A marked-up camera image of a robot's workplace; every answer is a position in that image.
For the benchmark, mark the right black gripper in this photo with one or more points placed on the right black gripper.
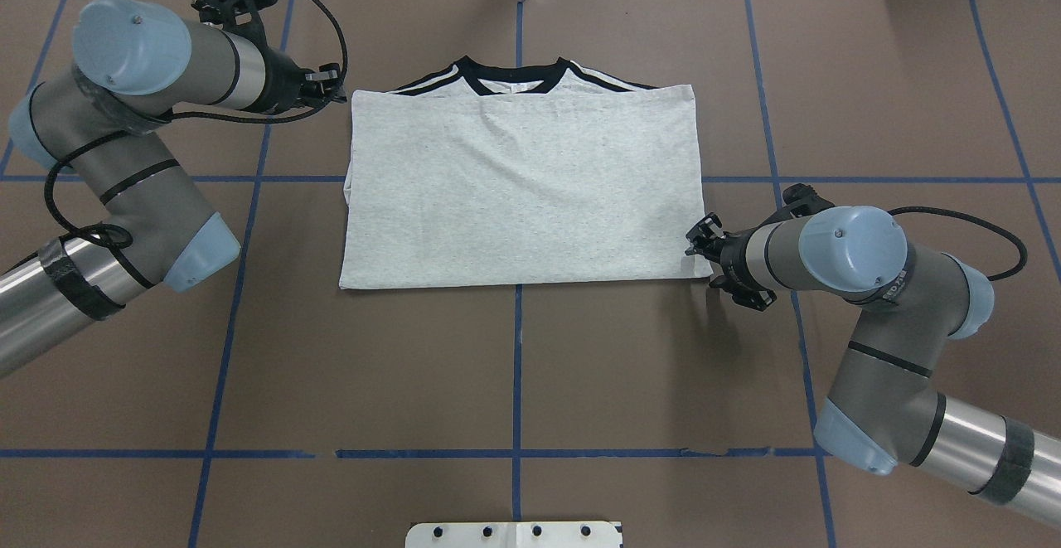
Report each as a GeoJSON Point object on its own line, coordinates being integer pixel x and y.
{"type": "Point", "coordinates": [734, 257]}

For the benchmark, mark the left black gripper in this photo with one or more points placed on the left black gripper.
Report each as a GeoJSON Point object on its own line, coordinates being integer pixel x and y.
{"type": "Point", "coordinates": [287, 84]}

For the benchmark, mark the grey cartoon print t-shirt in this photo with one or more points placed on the grey cartoon print t-shirt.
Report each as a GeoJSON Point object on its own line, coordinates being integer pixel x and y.
{"type": "Point", "coordinates": [545, 174]}

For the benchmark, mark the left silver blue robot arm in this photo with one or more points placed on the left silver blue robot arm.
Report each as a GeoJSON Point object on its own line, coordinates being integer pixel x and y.
{"type": "Point", "coordinates": [132, 217]}

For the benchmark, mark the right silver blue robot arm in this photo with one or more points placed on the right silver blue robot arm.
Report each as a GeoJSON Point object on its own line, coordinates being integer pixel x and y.
{"type": "Point", "coordinates": [882, 409]}

